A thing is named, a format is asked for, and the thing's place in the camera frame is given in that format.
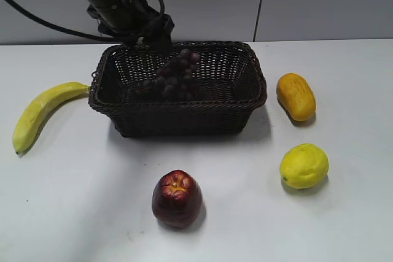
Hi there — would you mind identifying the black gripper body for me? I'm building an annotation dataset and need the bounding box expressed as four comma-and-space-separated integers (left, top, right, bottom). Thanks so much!
121, 14, 174, 55

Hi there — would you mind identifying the purple grape bunch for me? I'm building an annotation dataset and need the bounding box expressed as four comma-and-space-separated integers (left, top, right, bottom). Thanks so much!
134, 48, 201, 101

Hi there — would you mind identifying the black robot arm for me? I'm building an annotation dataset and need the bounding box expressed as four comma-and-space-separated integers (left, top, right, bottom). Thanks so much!
87, 0, 174, 55

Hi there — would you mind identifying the black woven basket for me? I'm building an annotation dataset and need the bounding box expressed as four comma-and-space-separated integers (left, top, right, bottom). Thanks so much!
88, 41, 267, 137

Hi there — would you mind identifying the yellow banana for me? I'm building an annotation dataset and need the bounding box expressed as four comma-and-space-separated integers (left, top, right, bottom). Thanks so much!
12, 82, 90, 155

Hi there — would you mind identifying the orange oval fruit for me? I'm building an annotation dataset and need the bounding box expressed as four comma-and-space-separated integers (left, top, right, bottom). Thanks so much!
276, 73, 316, 121

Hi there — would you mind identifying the dark red apple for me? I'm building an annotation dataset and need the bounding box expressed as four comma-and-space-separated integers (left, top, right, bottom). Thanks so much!
152, 170, 203, 228

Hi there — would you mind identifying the yellow lemon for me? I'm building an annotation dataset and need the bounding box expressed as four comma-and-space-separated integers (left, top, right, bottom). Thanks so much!
279, 144, 329, 190

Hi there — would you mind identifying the black cable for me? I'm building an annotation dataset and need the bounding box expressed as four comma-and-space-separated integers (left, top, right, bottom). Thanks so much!
0, 0, 123, 42

